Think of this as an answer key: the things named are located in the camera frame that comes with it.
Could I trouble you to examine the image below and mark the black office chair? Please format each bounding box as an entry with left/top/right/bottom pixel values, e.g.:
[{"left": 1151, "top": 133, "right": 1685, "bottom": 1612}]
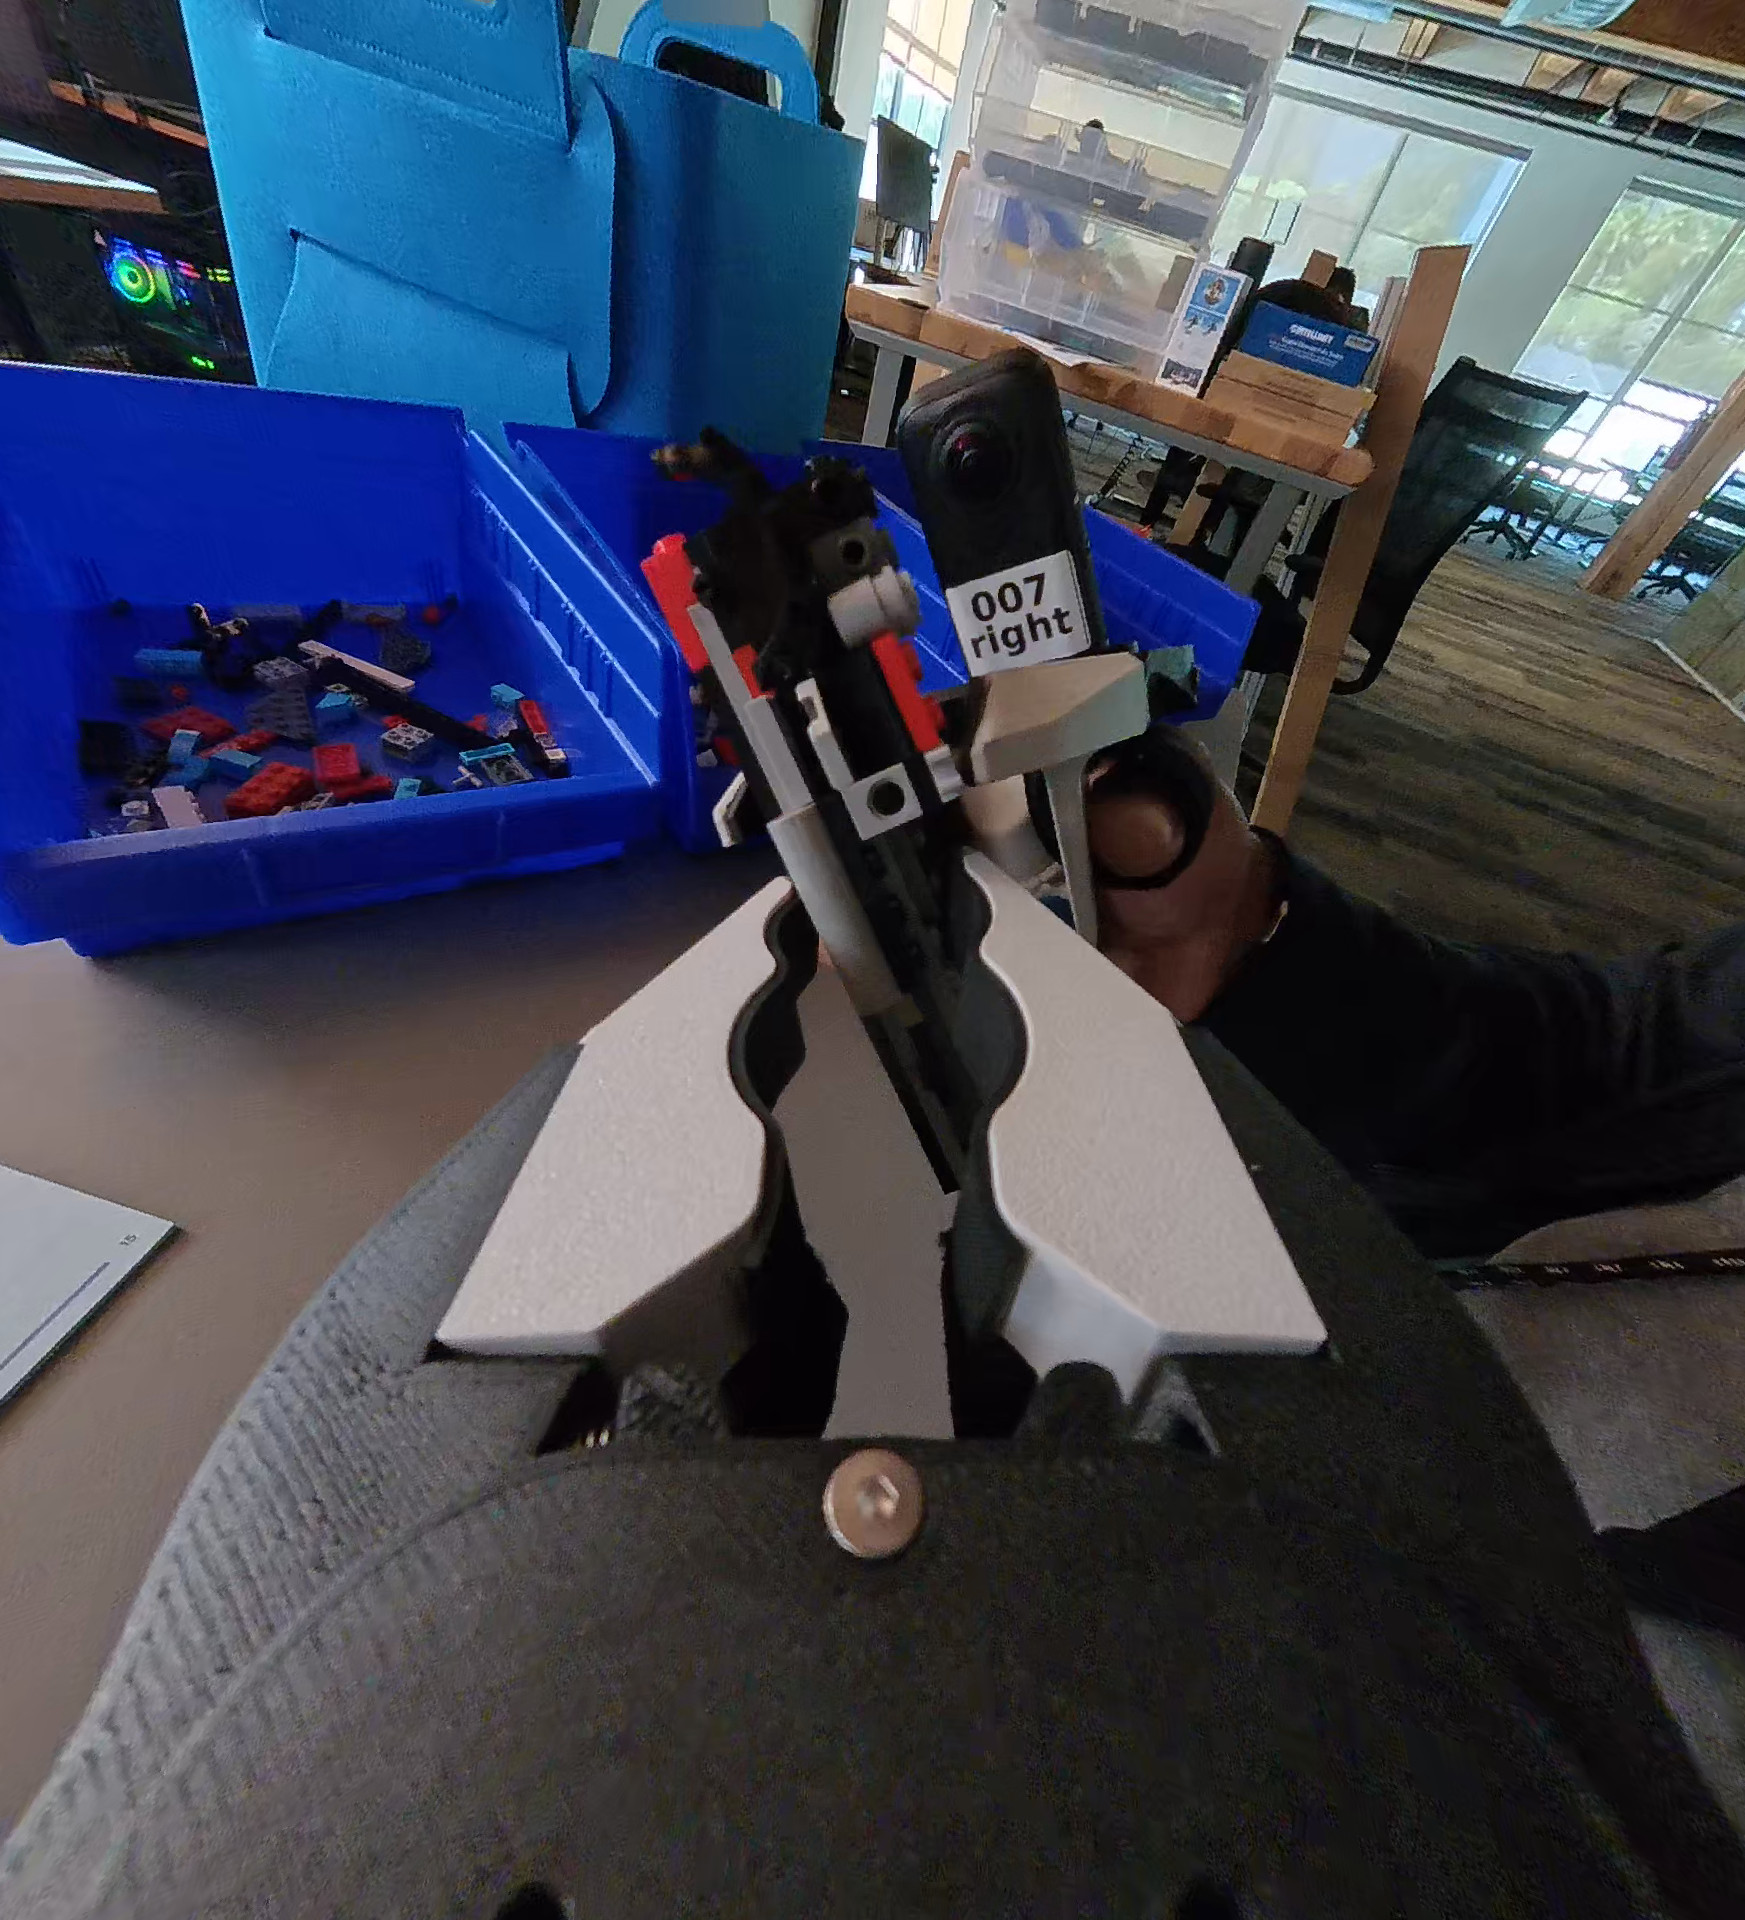
[{"left": 1337, "top": 358, "right": 1587, "bottom": 692}]

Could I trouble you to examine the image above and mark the blue plastic bin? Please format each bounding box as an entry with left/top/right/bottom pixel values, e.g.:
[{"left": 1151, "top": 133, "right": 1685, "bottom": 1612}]
[
  {"left": 506, "top": 423, "right": 1264, "bottom": 855},
  {"left": 0, "top": 357, "right": 671, "bottom": 958}
]

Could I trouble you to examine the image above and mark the pile of loose toy bricks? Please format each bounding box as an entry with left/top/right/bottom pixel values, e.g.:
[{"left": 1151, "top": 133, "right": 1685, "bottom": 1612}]
[{"left": 77, "top": 598, "right": 576, "bottom": 838}]

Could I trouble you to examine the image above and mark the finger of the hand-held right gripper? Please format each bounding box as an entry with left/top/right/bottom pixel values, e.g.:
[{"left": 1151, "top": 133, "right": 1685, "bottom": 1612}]
[{"left": 964, "top": 658, "right": 1155, "bottom": 784}]

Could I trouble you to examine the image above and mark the person's grey sweatshirt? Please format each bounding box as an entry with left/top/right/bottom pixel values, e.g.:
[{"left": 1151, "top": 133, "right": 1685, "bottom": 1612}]
[{"left": 1472, "top": 1163, "right": 1745, "bottom": 1920}]

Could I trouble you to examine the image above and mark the person's right hand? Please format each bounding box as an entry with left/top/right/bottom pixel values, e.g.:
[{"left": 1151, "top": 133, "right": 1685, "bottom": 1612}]
[{"left": 1083, "top": 729, "right": 1292, "bottom": 1025}]

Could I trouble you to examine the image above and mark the building instruction booklet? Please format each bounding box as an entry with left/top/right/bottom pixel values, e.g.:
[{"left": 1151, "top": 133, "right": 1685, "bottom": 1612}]
[{"left": 0, "top": 1136, "right": 181, "bottom": 1502}]

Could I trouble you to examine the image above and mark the blue felt bag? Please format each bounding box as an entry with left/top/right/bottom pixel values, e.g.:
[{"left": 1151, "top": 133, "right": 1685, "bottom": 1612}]
[
  {"left": 573, "top": 0, "right": 867, "bottom": 453},
  {"left": 179, "top": 0, "right": 619, "bottom": 437}
]

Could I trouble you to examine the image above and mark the grey desk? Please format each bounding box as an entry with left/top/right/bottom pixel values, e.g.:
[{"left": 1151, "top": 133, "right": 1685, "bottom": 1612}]
[{"left": 0, "top": 817, "right": 965, "bottom": 1920}]

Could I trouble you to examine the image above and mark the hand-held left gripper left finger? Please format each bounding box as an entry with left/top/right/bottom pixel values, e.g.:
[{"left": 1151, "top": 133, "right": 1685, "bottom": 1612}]
[{"left": 434, "top": 877, "right": 821, "bottom": 1428}]

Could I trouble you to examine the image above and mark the wooden edged work table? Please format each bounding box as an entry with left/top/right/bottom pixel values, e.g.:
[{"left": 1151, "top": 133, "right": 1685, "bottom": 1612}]
[{"left": 0, "top": 110, "right": 169, "bottom": 216}]

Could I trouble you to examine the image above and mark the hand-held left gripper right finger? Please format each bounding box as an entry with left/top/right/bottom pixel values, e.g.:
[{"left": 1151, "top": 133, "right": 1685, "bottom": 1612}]
[{"left": 948, "top": 853, "right": 1330, "bottom": 1441}]

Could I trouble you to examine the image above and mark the clear plastic drawer unit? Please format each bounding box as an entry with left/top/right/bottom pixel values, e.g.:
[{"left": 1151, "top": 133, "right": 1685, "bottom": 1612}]
[{"left": 938, "top": 0, "right": 1287, "bottom": 385}]

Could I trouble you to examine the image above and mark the black shoulder strap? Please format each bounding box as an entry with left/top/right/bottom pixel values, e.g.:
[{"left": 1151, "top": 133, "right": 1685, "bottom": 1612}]
[{"left": 1598, "top": 1487, "right": 1745, "bottom": 1667}]

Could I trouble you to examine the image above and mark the grey red toy brick spaceship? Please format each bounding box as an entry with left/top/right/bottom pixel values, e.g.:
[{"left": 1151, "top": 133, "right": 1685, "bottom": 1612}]
[{"left": 641, "top": 426, "right": 971, "bottom": 1195}]

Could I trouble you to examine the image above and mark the wooden support post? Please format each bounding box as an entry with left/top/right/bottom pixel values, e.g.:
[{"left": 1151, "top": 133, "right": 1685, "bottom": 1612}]
[{"left": 1584, "top": 278, "right": 1745, "bottom": 600}]

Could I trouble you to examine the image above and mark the black white lanyard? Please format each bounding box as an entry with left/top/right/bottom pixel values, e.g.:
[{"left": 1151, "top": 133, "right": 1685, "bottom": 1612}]
[{"left": 1441, "top": 1243, "right": 1745, "bottom": 1294}]

